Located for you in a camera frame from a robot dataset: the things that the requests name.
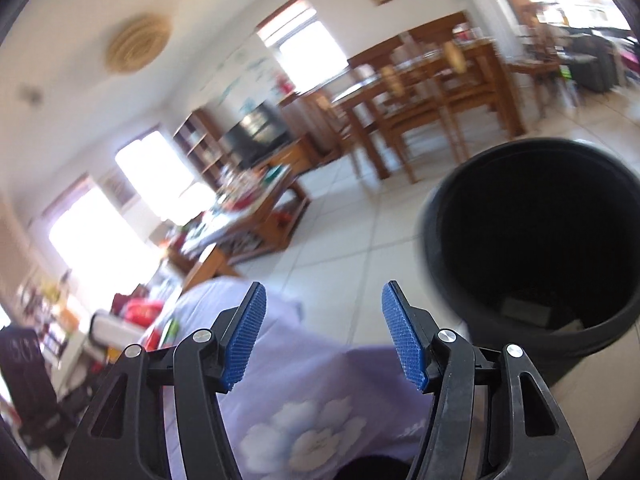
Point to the window beside television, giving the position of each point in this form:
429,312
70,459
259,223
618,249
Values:
305,45

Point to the purple floral tablecloth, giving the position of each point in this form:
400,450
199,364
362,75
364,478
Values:
310,375

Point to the flat cardboard piece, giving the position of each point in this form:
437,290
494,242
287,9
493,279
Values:
527,314

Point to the large living room window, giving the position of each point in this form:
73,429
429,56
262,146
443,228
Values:
100,240

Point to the wooden bookshelf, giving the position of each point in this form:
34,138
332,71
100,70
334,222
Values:
197,145

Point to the red cushion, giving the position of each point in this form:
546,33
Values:
140,310

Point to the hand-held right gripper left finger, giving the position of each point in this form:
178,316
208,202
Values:
245,340

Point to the black trash bin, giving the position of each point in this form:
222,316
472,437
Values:
525,220

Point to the black flat television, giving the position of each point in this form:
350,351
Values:
255,135

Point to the wooden coffee table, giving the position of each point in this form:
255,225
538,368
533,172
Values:
265,210

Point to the potted plant red pot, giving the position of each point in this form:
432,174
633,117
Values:
284,85

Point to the round beige ceiling lamp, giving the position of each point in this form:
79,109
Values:
137,42

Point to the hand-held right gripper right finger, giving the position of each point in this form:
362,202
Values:
402,340

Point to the wooden dining chair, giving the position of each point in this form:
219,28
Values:
335,130
400,125
480,95

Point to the window beside bookshelf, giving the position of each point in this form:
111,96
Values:
155,170

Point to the wooden dining table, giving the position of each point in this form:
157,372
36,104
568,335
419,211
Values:
370,140

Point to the wooden television stand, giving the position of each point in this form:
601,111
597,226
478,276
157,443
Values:
295,157

